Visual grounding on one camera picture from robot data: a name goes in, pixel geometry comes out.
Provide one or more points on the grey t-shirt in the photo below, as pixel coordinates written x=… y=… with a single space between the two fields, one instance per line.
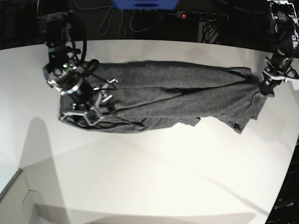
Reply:
x=153 y=95

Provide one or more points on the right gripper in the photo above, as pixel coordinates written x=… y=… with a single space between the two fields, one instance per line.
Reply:
x=84 y=98

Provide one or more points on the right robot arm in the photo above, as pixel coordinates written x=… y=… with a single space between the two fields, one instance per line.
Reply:
x=66 y=63

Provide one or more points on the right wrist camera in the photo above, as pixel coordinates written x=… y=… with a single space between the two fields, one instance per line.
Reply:
x=92 y=117

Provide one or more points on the black power strip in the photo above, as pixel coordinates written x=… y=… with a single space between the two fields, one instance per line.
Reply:
x=201 y=16

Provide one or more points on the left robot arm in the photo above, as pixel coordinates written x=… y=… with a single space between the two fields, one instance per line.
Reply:
x=286 y=24

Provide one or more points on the blue box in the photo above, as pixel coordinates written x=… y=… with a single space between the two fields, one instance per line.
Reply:
x=145 y=4

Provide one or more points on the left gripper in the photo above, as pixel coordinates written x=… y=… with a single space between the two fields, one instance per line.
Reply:
x=279 y=68

